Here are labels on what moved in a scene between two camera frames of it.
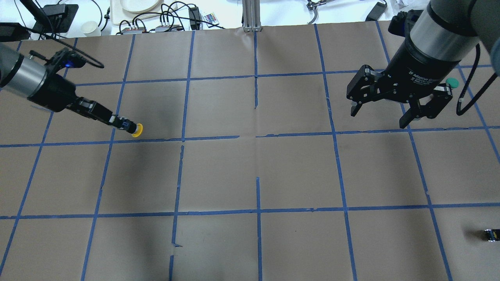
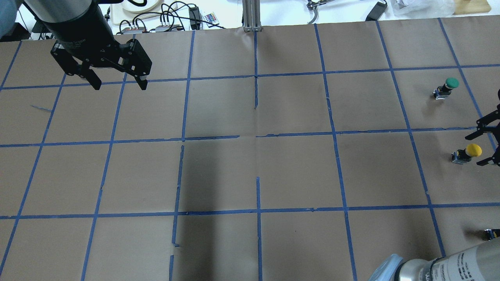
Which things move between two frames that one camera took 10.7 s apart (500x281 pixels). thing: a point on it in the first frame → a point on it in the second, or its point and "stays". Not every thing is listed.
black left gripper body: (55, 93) → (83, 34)
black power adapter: (377, 12) stays
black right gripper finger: (441, 95) → (495, 159)
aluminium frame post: (251, 15) stays
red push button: (493, 235) stays
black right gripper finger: (365, 86) → (482, 128)
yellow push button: (130, 126) → (465, 155)
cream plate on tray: (122, 11) stays
